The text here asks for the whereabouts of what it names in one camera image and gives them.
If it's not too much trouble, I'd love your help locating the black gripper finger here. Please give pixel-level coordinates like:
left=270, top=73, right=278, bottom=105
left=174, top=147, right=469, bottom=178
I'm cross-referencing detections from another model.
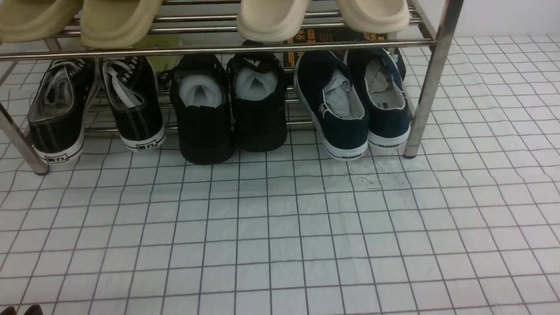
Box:
left=23, top=304, right=44, bottom=315

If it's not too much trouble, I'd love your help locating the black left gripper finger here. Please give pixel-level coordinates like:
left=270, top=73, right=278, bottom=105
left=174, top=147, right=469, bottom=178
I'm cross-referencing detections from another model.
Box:
left=0, top=307, right=17, bottom=315

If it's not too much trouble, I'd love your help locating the navy slip-on shoe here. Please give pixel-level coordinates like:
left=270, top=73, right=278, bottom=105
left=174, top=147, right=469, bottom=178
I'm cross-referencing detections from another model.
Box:
left=294, top=50, right=369, bottom=161
left=343, top=48, right=410, bottom=149

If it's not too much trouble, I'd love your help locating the stainless steel shoe rack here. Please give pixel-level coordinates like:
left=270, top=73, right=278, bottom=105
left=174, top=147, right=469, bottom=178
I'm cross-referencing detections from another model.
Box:
left=1, top=0, right=464, bottom=176

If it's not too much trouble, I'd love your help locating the black canvas sneaker far left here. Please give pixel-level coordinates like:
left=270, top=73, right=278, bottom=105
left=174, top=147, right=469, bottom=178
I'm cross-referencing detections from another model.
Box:
left=28, top=59, right=99, bottom=164

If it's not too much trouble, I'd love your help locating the black canvas sneaker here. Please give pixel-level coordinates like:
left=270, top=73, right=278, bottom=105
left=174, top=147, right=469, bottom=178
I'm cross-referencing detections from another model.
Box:
left=98, top=56, right=166, bottom=152
left=28, top=59, right=99, bottom=164

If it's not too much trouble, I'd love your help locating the black mesh sneaker left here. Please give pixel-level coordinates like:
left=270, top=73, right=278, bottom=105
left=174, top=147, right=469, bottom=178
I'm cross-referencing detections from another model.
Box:
left=159, top=54, right=235, bottom=165

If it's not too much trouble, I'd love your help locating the black mesh sneaker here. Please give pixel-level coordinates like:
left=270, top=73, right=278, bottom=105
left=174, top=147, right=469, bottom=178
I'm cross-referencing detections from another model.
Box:
left=226, top=50, right=287, bottom=152
left=159, top=54, right=235, bottom=165

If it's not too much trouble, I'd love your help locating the olive green slipper far left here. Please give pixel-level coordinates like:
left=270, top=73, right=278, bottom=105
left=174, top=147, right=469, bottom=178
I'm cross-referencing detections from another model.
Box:
left=0, top=0, right=83, bottom=43

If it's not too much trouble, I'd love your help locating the olive green slipper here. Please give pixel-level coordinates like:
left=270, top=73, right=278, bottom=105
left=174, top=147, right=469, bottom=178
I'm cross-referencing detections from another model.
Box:
left=0, top=0, right=83, bottom=43
left=80, top=0, right=163, bottom=49

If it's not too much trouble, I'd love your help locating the black mesh sneaker right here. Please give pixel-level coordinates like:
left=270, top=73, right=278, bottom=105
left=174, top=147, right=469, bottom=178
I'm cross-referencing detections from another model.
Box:
left=226, top=50, right=287, bottom=152

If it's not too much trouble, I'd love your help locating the cream slipper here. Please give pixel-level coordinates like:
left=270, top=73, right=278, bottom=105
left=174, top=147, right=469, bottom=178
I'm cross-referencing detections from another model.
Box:
left=336, top=0, right=410, bottom=34
left=236, top=0, right=310, bottom=42

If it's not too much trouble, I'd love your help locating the black box with orange text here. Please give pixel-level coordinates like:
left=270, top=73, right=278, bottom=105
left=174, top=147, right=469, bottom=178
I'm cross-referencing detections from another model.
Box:
left=281, top=28, right=406, bottom=80

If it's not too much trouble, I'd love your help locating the cream slipper right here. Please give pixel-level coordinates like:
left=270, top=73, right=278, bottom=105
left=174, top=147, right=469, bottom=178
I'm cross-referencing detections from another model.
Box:
left=336, top=0, right=410, bottom=34

